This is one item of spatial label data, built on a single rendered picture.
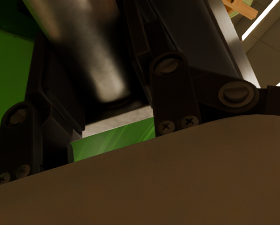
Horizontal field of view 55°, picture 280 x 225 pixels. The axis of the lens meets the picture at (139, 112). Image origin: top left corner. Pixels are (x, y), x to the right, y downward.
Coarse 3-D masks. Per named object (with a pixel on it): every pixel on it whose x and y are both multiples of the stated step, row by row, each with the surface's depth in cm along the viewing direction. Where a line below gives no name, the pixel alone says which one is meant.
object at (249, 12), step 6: (222, 0) 254; (228, 0) 252; (234, 0) 249; (240, 0) 250; (246, 0) 263; (252, 0) 264; (228, 6) 260; (234, 6) 255; (240, 6) 254; (246, 6) 256; (228, 12) 271; (234, 12) 286; (240, 12) 261; (246, 12) 257; (252, 12) 257; (252, 18) 261
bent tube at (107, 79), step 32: (32, 0) 9; (64, 0) 8; (96, 0) 9; (64, 32) 9; (96, 32) 9; (64, 64) 11; (96, 64) 10; (128, 64) 11; (96, 96) 12; (128, 96) 12; (96, 128) 12
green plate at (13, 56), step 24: (0, 0) 16; (0, 24) 13; (24, 24) 16; (0, 48) 13; (24, 48) 13; (0, 72) 14; (24, 72) 14; (0, 96) 15; (24, 96) 15; (0, 120) 17; (144, 120) 18; (72, 144) 19; (96, 144) 19; (120, 144) 19
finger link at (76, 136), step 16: (48, 48) 11; (32, 64) 10; (48, 64) 10; (32, 80) 9; (48, 80) 9; (64, 80) 11; (32, 96) 9; (48, 96) 9; (64, 96) 10; (80, 96) 12; (48, 112) 9; (64, 112) 10; (80, 112) 12; (48, 128) 9; (64, 128) 10; (80, 128) 11; (48, 144) 10; (64, 144) 10; (48, 160) 10
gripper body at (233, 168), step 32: (192, 128) 6; (224, 128) 6; (256, 128) 5; (96, 160) 6; (128, 160) 6; (160, 160) 5; (192, 160) 5; (224, 160) 5; (256, 160) 5; (0, 192) 6; (32, 192) 6; (64, 192) 6; (96, 192) 5; (128, 192) 5; (160, 192) 5; (192, 192) 5; (224, 192) 5; (256, 192) 4; (0, 224) 6; (32, 224) 5; (64, 224) 5; (96, 224) 5; (128, 224) 5; (160, 224) 5; (192, 224) 4; (224, 224) 4; (256, 224) 4
